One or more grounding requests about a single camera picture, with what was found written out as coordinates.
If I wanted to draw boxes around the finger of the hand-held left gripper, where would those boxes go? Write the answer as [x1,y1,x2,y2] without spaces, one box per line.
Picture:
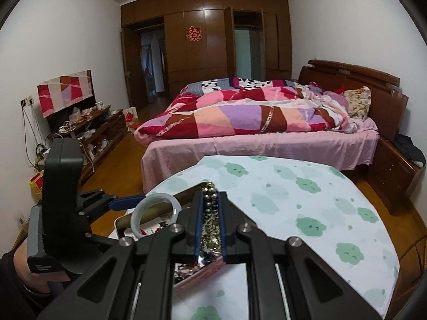
[77,188,148,222]

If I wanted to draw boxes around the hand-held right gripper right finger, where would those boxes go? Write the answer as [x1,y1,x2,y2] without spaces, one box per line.
[218,191,382,320]

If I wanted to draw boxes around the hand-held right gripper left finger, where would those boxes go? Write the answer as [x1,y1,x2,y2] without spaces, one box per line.
[35,191,205,320]

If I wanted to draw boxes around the metallic bead chain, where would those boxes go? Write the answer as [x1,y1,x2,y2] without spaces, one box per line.
[200,182,222,264]

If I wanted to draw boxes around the pale jade bangle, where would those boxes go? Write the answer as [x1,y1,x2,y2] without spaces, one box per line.
[130,194,182,241]

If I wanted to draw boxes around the pink metal tin box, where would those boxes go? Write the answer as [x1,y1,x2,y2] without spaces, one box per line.
[115,187,227,294]

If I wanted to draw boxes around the person's left forearm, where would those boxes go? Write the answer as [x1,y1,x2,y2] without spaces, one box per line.
[0,248,50,320]

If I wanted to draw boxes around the person's left hand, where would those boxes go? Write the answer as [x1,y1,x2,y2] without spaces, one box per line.
[13,243,72,290]

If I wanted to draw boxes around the yellow and red box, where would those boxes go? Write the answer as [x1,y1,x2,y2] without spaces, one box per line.
[28,170,45,204]

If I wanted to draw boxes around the printed paper sheet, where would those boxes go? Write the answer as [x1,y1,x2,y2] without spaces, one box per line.
[125,218,177,241]

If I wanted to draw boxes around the wooden television cabinet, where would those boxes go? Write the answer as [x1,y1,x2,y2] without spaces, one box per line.
[47,105,129,181]

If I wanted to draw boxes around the patchwork covered television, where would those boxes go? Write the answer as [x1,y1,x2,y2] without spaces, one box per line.
[37,70,96,130]

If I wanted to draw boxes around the bed with pink sheet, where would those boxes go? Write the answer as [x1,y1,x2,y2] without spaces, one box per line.
[140,73,381,194]

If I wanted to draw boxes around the patchwork quilt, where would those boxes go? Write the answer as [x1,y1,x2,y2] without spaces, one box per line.
[133,77,354,139]

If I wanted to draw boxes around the wooden door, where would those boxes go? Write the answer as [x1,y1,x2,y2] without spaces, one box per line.
[121,28,133,117]

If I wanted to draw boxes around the wooden wardrobe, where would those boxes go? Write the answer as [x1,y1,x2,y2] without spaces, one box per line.
[120,0,294,107]

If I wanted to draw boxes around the purple pillow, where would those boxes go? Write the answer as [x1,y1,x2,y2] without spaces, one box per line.
[320,91,349,114]

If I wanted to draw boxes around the wooden nightstand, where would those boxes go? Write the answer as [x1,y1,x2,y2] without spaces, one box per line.
[367,137,427,215]

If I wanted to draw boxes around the floral pillow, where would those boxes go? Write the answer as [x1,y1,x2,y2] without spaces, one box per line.
[343,86,372,119]

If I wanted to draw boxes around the wooden headboard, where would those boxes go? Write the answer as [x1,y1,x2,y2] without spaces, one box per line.
[297,59,409,141]

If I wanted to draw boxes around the dark folded clothes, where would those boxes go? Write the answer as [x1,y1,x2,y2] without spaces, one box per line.
[394,133,427,167]

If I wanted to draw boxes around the dark power cables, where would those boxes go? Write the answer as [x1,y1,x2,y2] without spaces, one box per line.
[22,105,47,167]

